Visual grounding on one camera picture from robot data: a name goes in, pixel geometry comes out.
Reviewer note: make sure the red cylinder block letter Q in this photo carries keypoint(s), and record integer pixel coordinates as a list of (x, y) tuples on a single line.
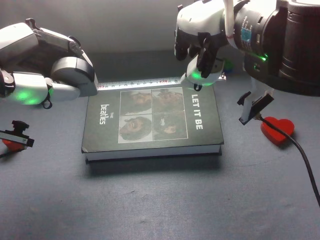
[(10, 145)]

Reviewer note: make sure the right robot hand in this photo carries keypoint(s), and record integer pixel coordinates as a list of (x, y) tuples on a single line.
[(200, 17)]

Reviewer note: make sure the dark green cube block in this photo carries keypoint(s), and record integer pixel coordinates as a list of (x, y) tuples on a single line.
[(229, 65)]

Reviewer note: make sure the black Beatles book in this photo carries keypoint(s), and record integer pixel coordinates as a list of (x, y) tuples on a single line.
[(105, 140)]

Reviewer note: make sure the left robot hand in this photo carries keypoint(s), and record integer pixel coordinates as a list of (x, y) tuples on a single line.
[(22, 40)]

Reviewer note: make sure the grey white tape measure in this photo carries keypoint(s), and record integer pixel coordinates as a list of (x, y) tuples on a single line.
[(70, 70)]

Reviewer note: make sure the red heart block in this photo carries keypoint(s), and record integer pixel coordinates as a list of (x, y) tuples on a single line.
[(280, 130)]

